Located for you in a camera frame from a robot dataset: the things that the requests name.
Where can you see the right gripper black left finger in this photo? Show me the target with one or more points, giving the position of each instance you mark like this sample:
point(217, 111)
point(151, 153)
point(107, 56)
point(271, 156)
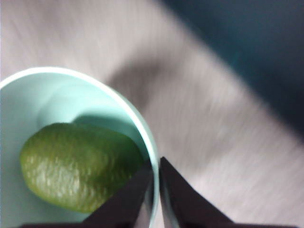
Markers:
point(118, 209)

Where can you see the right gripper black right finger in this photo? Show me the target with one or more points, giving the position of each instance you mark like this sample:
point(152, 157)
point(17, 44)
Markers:
point(187, 206)

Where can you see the green avocado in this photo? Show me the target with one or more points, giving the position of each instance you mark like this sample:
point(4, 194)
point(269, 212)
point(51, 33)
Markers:
point(78, 164)

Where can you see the teal ceramic bowl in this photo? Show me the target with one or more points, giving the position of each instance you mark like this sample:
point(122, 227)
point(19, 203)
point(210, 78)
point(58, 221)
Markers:
point(28, 102)

